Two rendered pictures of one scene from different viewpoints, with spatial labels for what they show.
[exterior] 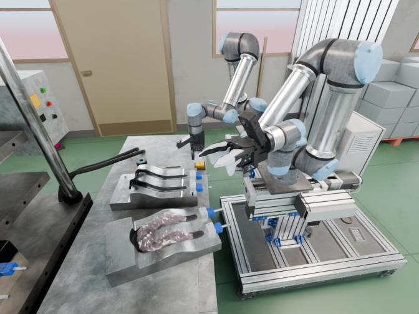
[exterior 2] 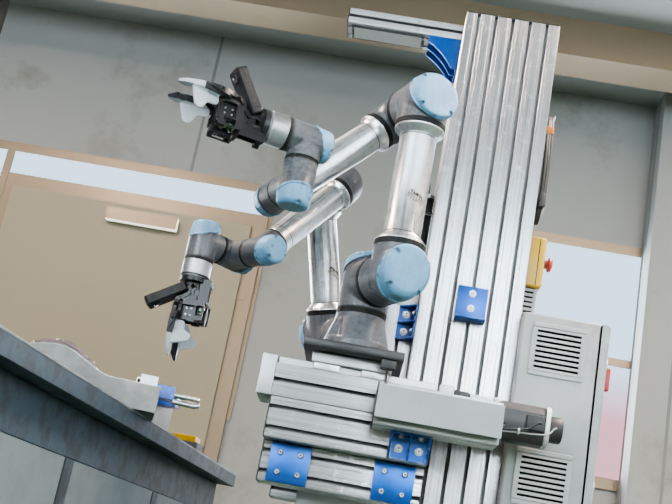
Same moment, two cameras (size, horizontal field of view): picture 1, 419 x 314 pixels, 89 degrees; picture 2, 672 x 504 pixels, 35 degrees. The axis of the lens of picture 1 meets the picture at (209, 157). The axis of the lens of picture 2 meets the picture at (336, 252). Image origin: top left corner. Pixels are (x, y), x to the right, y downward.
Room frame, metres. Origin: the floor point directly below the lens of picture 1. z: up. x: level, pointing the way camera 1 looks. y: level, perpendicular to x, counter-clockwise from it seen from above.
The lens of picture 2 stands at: (-1.47, -0.79, 0.54)
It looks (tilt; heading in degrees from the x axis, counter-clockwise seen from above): 17 degrees up; 12
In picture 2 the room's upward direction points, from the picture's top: 11 degrees clockwise
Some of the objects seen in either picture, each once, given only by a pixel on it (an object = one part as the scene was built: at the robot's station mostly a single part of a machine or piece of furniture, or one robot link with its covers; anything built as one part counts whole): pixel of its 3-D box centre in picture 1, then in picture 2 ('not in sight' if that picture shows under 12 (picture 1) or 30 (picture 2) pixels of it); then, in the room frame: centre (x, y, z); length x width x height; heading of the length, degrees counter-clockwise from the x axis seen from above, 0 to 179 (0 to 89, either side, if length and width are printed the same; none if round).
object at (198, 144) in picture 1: (196, 141); (192, 301); (1.04, 0.07, 1.15); 0.09 x 0.08 x 0.12; 93
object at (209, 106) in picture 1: (208, 109); (236, 255); (1.11, 0.00, 1.31); 0.11 x 0.11 x 0.08; 53
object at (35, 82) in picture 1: (65, 182); not in sight; (1.15, 1.04, 0.73); 0.30 x 0.22 x 1.47; 3
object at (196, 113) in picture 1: (194, 114); (203, 242); (1.04, 0.08, 1.31); 0.09 x 0.08 x 0.11; 143
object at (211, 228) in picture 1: (219, 227); (169, 394); (0.68, -0.05, 0.85); 0.13 x 0.05 x 0.05; 110
